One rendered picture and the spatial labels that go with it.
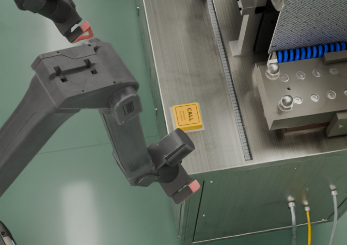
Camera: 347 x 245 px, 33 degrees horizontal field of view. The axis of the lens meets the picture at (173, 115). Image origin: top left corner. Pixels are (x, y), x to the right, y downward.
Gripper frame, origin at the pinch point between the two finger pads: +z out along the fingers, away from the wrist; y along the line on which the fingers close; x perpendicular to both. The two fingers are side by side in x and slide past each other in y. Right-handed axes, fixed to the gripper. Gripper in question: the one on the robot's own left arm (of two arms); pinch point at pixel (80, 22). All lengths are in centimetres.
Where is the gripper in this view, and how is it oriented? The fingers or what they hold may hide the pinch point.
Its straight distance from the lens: 161.4
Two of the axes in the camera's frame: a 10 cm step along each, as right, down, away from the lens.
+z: 4.0, 1.5, 9.0
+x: -7.4, 6.3, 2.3
